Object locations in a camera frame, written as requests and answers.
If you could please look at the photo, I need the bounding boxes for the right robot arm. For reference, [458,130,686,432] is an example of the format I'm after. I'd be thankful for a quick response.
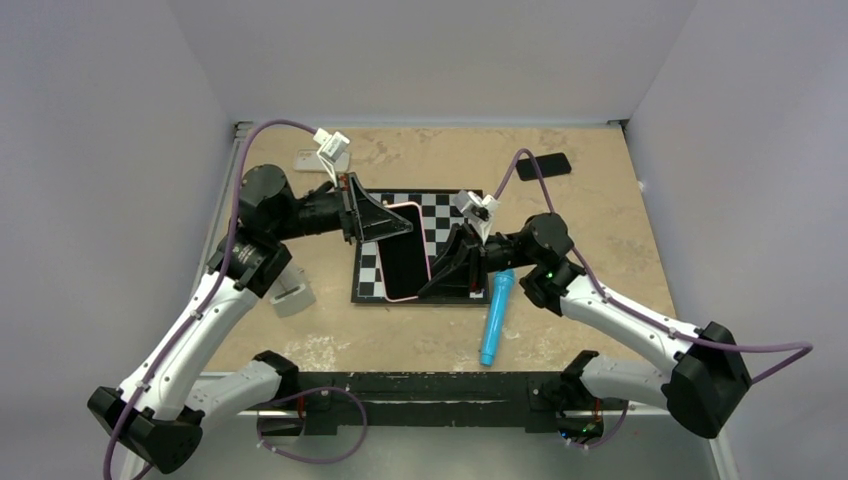
[418,213,752,439]

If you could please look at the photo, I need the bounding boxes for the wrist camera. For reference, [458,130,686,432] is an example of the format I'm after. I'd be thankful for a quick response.
[452,190,500,243]
[313,128,350,186]

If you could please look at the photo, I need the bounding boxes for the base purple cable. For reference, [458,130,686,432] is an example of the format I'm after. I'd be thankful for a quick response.
[256,387,368,466]
[566,404,631,452]

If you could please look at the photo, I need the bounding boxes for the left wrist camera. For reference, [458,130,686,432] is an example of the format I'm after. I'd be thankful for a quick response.
[313,128,350,186]

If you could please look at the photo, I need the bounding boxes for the white phone case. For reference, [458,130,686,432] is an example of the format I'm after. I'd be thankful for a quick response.
[293,149,351,173]

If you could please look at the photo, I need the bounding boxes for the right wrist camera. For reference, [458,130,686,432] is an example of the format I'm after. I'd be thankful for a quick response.
[452,190,500,243]

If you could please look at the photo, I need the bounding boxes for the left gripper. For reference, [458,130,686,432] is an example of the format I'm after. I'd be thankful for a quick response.
[271,171,412,242]

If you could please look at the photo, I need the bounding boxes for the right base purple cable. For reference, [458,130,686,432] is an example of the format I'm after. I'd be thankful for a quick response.
[566,404,631,452]

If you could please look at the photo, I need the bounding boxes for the black phone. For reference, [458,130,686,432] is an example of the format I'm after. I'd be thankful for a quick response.
[516,152,572,182]

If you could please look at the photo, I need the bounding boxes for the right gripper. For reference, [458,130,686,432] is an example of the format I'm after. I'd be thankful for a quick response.
[415,224,538,300]

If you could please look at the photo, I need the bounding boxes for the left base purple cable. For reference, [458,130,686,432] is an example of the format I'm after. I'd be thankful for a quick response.
[256,387,368,466]

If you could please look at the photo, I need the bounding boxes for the black white chessboard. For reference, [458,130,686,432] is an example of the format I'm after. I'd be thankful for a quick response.
[350,189,490,306]

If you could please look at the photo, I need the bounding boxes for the blue toy microphone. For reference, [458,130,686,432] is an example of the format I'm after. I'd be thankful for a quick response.
[479,269,515,367]

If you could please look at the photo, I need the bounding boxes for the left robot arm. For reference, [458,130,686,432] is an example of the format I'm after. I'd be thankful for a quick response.
[87,164,412,474]

